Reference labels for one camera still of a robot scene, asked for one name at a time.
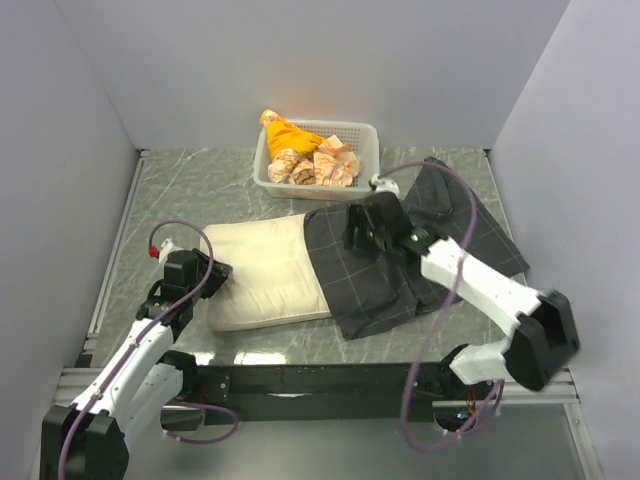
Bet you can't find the cream bear print pillow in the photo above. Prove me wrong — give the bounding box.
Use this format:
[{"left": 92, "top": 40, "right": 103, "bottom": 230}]
[{"left": 204, "top": 214, "right": 330, "bottom": 332}]

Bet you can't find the dark grey checked pillowcase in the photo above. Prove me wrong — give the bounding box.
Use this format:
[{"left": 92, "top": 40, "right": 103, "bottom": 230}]
[{"left": 303, "top": 156, "right": 530, "bottom": 342}]

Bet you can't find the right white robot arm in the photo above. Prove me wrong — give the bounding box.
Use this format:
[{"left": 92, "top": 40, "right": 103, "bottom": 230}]
[{"left": 343, "top": 192, "right": 580, "bottom": 399}]

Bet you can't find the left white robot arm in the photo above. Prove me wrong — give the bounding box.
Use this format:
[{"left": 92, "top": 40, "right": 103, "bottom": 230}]
[{"left": 39, "top": 248, "right": 232, "bottom": 479}]

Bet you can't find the orange patterned pillowcase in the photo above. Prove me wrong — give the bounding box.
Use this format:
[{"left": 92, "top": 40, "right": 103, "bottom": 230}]
[{"left": 260, "top": 109, "right": 361, "bottom": 187}]

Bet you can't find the white plastic basket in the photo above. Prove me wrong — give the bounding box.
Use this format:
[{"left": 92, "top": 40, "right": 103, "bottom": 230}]
[{"left": 253, "top": 110, "right": 380, "bottom": 201}]

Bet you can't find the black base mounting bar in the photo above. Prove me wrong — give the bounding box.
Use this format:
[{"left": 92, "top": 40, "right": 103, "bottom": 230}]
[{"left": 159, "top": 362, "right": 501, "bottom": 426}]

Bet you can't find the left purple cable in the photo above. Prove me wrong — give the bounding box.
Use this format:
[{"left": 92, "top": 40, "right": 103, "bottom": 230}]
[{"left": 54, "top": 218, "right": 239, "bottom": 480}]

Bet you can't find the purple cable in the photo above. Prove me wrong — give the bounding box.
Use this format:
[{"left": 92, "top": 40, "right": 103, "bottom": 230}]
[
  {"left": 372, "top": 160, "right": 506, "bottom": 454},
  {"left": 54, "top": 218, "right": 239, "bottom": 480}
]

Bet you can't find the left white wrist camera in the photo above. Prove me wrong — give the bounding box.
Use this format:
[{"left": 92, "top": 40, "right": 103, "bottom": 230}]
[{"left": 148, "top": 237, "right": 181, "bottom": 265}]

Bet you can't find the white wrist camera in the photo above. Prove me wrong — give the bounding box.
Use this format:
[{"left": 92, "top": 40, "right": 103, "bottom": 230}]
[
  {"left": 369, "top": 174, "right": 400, "bottom": 197},
  {"left": 148, "top": 237, "right": 181, "bottom": 265}
]

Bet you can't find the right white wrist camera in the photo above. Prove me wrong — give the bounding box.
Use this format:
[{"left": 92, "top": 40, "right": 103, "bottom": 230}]
[{"left": 369, "top": 174, "right": 400, "bottom": 197}]

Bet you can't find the aluminium frame rail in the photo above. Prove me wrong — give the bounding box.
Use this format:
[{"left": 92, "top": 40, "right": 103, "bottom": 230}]
[{"left": 54, "top": 147, "right": 579, "bottom": 405}]

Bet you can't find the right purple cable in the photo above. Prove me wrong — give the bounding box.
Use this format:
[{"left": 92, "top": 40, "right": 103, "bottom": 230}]
[{"left": 372, "top": 160, "right": 506, "bottom": 454}]

